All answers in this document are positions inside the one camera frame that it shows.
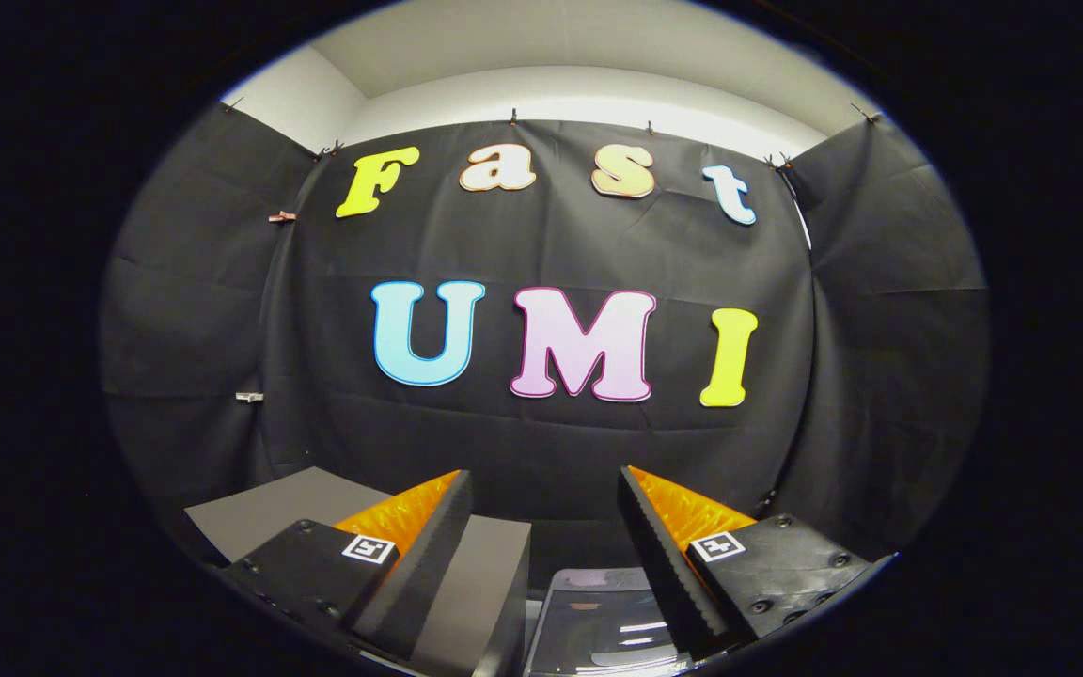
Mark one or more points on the grey toy washing machine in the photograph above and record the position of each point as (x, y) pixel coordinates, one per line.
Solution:
(520, 641)

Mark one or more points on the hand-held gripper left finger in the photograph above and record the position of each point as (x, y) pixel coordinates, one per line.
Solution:
(433, 564)

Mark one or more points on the silver clip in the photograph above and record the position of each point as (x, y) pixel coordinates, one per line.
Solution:
(249, 397)

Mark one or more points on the copper clip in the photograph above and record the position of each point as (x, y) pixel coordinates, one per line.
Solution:
(281, 216)

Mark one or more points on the black backdrop cloth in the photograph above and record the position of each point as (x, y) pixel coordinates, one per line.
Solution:
(551, 244)

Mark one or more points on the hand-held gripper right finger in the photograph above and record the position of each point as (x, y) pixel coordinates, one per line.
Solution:
(659, 564)

